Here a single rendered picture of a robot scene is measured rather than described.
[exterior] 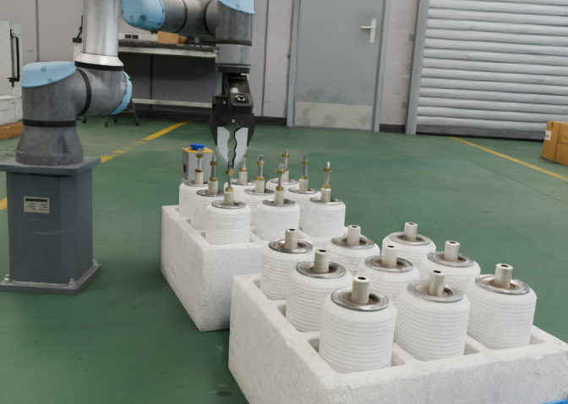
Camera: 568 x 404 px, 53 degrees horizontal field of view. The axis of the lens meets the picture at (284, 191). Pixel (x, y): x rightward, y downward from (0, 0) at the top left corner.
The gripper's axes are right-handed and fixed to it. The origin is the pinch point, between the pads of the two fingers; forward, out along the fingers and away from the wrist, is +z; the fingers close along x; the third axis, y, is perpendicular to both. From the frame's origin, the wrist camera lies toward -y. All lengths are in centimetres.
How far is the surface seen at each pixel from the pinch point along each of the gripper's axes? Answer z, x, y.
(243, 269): 21.2, -2.5, -6.8
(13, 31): -38, 105, 351
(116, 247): 34, 25, 52
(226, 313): 30.8, 0.8, -7.4
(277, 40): -53, -126, 484
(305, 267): 9.0, -5.0, -40.8
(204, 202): 10.4, 4.4, 8.2
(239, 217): 10.9, -1.6, -3.9
